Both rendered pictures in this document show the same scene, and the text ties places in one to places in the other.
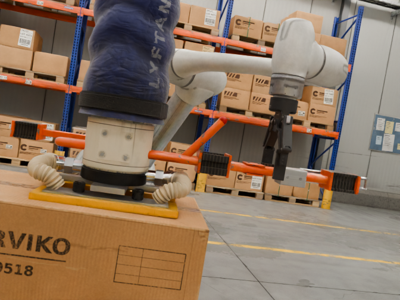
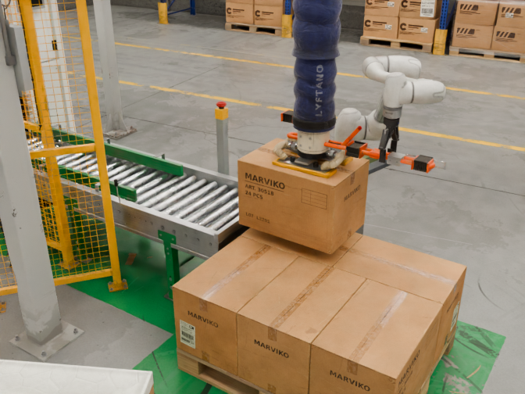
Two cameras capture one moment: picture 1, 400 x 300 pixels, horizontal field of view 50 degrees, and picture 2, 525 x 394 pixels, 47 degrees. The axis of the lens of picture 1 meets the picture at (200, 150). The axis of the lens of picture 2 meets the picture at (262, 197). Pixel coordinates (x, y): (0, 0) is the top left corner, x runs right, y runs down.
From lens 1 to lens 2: 2.28 m
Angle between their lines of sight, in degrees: 45
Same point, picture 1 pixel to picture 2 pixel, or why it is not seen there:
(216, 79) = (407, 73)
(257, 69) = not seen: hidden behind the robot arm
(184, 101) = not seen: hidden behind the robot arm
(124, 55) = (303, 103)
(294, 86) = (391, 112)
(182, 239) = (325, 188)
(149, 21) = (312, 86)
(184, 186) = (333, 163)
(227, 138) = not seen: outside the picture
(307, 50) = (395, 94)
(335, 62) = (423, 94)
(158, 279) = (317, 203)
